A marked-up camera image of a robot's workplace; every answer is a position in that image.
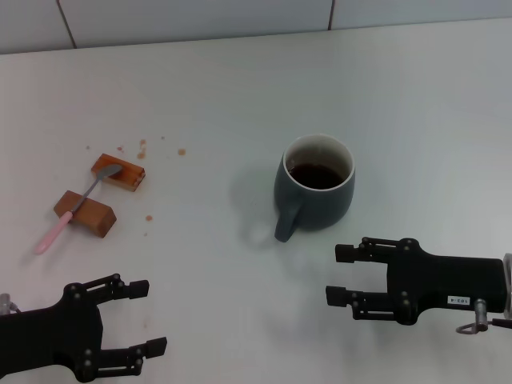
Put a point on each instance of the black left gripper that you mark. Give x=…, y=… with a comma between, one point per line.
x=52, y=336

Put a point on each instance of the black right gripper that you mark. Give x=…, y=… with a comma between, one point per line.
x=448, y=280

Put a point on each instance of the grey ceramic mug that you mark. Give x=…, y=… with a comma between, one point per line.
x=320, y=210

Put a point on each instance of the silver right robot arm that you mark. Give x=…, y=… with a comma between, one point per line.
x=508, y=280

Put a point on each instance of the dark coffee liquid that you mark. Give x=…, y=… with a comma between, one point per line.
x=316, y=178

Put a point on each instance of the dark brown wooden block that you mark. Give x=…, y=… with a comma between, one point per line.
x=96, y=218

